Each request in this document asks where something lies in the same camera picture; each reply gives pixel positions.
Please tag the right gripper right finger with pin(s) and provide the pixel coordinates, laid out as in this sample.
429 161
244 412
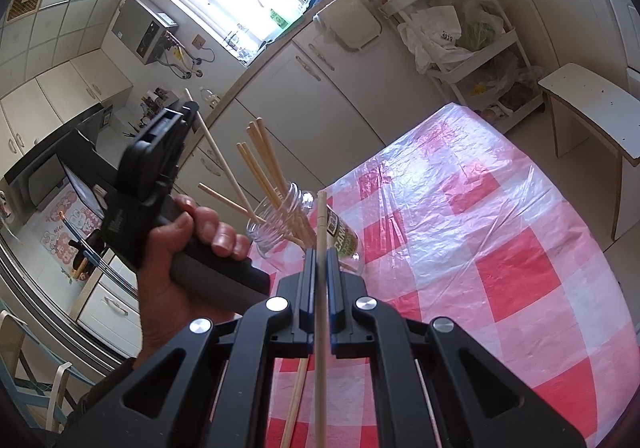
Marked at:
433 384

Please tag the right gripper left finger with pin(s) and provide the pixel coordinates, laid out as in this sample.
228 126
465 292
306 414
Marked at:
209 386

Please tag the person's left hand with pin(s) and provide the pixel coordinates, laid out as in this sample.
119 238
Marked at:
164 307

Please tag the utensil rack with knives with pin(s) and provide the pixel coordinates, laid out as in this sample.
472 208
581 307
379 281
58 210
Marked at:
152 103

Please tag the black range hood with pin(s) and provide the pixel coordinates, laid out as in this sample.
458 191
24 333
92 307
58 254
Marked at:
31 181

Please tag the clear plastic bottle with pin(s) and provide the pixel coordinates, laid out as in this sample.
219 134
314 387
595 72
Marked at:
210 99

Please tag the clear glass jar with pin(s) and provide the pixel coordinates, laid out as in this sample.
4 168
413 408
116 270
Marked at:
285 257

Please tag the red checkered tablecloth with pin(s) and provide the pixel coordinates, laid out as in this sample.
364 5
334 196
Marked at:
456 221

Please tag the blue white folding chair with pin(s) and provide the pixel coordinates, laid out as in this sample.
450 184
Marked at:
37 379

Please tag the green dish soap bottle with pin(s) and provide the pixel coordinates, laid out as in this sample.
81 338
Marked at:
278 19

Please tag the white hanging cutting board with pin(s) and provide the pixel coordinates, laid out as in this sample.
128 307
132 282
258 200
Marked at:
349 23

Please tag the small white stool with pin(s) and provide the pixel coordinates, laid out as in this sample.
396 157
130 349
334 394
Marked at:
584 104

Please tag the white plastic bag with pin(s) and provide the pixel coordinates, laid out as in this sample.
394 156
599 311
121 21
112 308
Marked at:
432 35

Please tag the white rolling storage cart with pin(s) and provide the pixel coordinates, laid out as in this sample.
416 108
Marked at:
471 50

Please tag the blue handled mop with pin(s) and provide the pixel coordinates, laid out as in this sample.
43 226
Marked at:
92 256

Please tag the wall gas water heater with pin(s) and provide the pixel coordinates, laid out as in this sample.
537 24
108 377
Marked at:
143 28

